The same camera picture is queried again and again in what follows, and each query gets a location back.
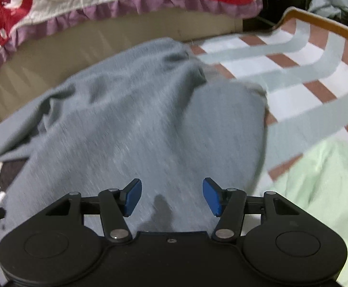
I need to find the checked floor mat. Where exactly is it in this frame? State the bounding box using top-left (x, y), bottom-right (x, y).
top-left (0, 16), bottom-right (348, 216)

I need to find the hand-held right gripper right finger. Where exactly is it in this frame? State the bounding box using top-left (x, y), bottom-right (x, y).
top-left (202, 178), bottom-right (301, 243)

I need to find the grey hoodie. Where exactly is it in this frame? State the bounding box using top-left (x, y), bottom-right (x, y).
top-left (0, 37), bottom-right (268, 287)

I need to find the beige bed base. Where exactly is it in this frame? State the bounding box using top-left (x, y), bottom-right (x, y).
top-left (0, 13), bottom-right (243, 129)

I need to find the light green cloth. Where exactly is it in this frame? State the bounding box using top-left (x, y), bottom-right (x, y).
top-left (270, 139), bottom-right (348, 287)

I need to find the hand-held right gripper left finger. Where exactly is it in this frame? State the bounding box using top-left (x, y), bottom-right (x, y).
top-left (44, 178), bottom-right (143, 243)

